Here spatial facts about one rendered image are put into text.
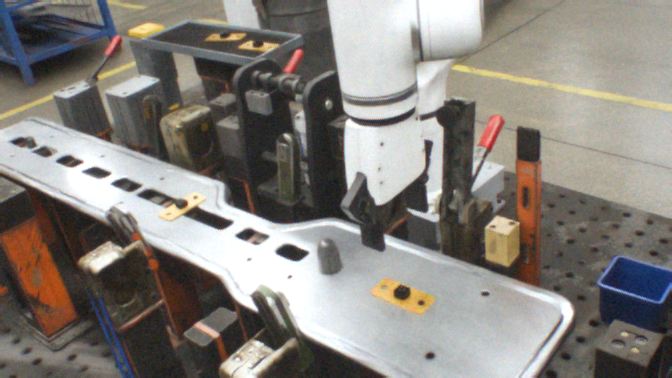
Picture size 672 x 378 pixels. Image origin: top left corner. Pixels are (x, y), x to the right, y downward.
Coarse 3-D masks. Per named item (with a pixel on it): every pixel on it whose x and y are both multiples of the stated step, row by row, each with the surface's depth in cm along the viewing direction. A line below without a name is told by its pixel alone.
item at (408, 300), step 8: (384, 280) 93; (392, 280) 93; (376, 288) 92; (392, 288) 91; (408, 288) 90; (376, 296) 91; (384, 296) 90; (392, 296) 90; (400, 296) 89; (408, 296) 90; (416, 296) 89; (424, 296) 89; (432, 296) 89; (400, 304) 88; (408, 304) 88; (416, 304) 88; (424, 304) 88; (416, 312) 87
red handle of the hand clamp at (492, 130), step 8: (496, 120) 98; (488, 128) 98; (496, 128) 98; (488, 136) 97; (496, 136) 98; (480, 144) 97; (488, 144) 97; (480, 152) 97; (488, 152) 97; (480, 160) 96; (480, 168) 97; (472, 184) 96; (456, 192) 96; (456, 200) 95; (456, 208) 95
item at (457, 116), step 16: (448, 112) 87; (464, 112) 88; (448, 128) 91; (464, 128) 89; (448, 144) 92; (464, 144) 90; (448, 160) 93; (464, 160) 91; (448, 176) 94; (464, 176) 92; (448, 192) 95; (464, 192) 93; (448, 208) 96
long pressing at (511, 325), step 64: (64, 128) 156; (64, 192) 129; (128, 192) 126; (192, 192) 122; (192, 256) 106; (256, 256) 103; (384, 256) 98; (448, 256) 96; (320, 320) 88; (384, 320) 87; (448, 320) 85; (512, 320) 84
